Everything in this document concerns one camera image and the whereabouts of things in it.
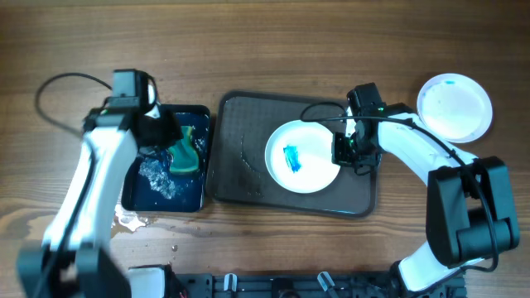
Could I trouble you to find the green yellow sponge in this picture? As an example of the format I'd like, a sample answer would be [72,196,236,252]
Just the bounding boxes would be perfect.
[167,126,200,175]

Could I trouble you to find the white plate with blue stain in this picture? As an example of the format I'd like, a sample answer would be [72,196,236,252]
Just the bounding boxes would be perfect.
[264,120,340,194]

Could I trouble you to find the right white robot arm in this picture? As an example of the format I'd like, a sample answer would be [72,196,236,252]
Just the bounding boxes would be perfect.
[331,113,520,297]

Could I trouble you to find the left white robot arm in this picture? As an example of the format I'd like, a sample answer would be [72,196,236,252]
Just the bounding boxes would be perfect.
[17,110,182,297]

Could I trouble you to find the dark blue water tray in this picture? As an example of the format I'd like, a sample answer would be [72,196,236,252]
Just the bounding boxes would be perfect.
[121,104,210,213]

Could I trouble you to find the dark grey serving tray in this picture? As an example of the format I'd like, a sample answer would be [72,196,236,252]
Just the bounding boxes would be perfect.
[206,90,378,219]

